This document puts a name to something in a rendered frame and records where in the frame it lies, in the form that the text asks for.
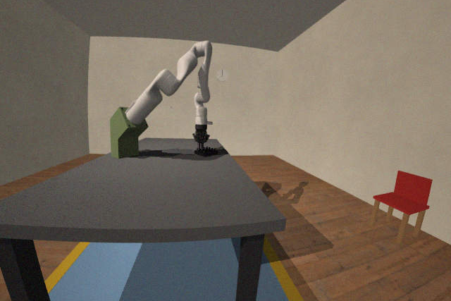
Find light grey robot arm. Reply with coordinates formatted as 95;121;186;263
125;41;213;125

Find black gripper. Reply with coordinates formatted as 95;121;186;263
192;124;210;149

